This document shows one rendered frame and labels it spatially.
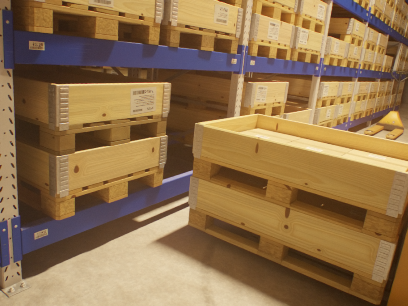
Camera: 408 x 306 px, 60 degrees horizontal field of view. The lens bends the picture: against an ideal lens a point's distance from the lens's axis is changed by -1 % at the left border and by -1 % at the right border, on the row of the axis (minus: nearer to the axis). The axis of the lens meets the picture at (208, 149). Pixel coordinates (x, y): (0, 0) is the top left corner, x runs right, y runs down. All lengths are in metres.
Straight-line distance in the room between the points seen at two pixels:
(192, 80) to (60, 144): 1.92
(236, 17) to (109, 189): 1.59
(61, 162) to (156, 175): 0.74
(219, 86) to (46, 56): 1.89
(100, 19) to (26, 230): 1.08
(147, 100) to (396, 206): 1.43
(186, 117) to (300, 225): 1.92
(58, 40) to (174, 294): 1.32
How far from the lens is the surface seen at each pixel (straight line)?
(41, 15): 1.75
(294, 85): 5.05
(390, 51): 10.55
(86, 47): 1.90
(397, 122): 8.23
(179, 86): 3.60
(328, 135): 2.67
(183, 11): 2.40
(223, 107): 3.14
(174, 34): 2.33
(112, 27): 1.98
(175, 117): 3.65
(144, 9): 2.14
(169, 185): 2.55
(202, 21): 2.54
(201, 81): 3.44
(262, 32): 3.26
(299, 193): 2.34
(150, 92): 2.19
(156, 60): 2.23
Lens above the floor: 1.15
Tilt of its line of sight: 15 degrees down
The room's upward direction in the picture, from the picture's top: 6 degrees clockwise
